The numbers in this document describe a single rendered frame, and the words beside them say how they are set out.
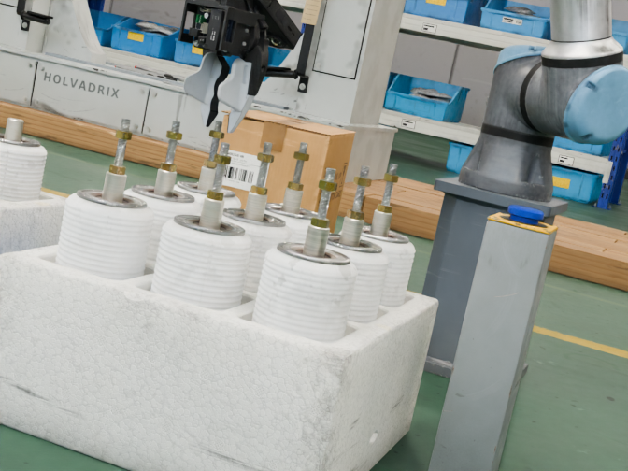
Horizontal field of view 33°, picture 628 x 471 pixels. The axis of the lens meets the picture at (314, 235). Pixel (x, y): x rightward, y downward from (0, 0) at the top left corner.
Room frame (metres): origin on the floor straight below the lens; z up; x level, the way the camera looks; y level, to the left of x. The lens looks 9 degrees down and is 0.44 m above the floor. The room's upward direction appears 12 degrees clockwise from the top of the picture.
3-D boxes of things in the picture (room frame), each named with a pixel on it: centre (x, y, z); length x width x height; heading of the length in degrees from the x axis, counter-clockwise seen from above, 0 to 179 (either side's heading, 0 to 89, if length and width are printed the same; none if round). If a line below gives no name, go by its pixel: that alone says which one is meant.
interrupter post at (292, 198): (1.33, 0.04, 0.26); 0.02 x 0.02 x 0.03
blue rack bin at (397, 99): (6.21, -0.47, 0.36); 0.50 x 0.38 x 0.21; 162
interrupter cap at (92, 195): (1.14, 0.22, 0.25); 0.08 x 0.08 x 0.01
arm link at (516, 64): (1.72, -0.29, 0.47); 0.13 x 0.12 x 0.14; 27
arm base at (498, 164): (1.73, -0.28, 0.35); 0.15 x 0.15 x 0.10
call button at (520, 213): (1.20, -0.23, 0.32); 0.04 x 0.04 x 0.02
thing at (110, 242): (1.14, 0.22, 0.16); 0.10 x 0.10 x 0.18
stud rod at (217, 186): (1.10, 0.11, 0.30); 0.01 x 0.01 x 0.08
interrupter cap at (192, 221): (1.10, 0.11, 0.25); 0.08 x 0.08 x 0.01
